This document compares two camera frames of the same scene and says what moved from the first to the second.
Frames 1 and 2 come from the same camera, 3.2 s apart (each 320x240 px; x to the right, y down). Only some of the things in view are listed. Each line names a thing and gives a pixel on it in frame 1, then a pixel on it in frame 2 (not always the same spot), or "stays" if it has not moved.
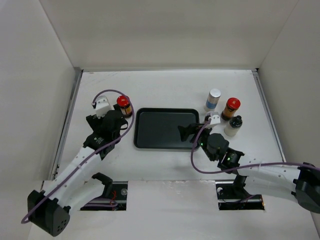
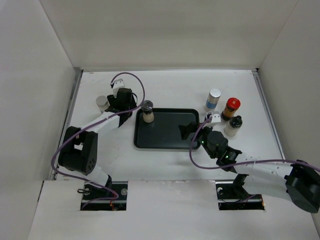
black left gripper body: x=95 y=122 to x=112 y=100
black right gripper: x=192 y=128 stays
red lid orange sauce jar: x=233 y=105 stays
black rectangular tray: x=157 y=128 stays
